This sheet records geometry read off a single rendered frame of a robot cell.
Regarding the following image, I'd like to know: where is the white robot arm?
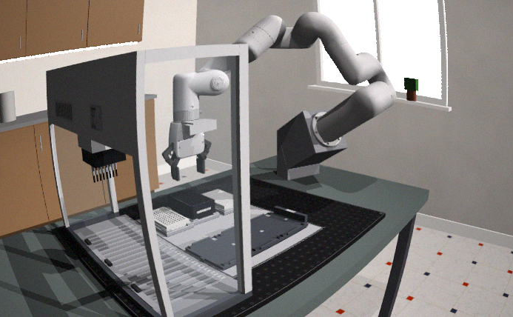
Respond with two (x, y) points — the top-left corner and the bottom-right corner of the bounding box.
(232, 12), (396, 147)

